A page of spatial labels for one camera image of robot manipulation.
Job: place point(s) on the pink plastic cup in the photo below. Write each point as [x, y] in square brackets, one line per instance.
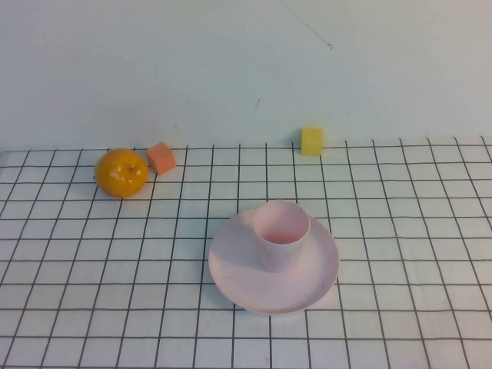
[276, 255]

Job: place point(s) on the orange foam cube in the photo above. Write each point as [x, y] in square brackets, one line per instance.
[161, 159]

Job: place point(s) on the white grid tablecloth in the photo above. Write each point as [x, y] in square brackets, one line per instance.
[403, 269]

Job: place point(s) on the pink round plate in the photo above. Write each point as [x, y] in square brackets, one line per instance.
[269, 288]

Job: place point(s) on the yellow foam cube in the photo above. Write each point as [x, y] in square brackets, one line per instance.
[311, 141]

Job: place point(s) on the orange fruit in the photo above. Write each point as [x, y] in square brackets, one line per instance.
[121, 173]

